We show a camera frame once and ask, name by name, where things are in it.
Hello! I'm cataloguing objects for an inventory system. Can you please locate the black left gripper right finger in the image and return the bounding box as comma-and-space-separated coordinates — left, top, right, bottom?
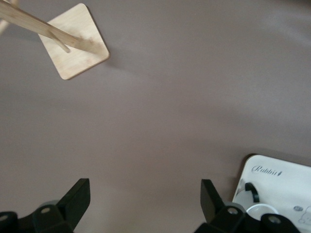
194, 179, 300, 233

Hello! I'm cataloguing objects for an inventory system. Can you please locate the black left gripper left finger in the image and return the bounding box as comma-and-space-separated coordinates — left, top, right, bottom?
0, 178, 91, 233

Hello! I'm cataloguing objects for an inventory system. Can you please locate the white smiley cup black handle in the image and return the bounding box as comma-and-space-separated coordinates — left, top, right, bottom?
235, 182, 280, 219

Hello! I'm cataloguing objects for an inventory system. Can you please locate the cream tray with bear print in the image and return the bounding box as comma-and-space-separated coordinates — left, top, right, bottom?
232, 153, 311, 233

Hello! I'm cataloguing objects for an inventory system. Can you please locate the brown table cover sheet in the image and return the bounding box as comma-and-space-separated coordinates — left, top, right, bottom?
0, 0, 311, 233

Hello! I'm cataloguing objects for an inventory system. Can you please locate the wooden mug stand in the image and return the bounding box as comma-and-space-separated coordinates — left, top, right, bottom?
0, 0, 110, 81

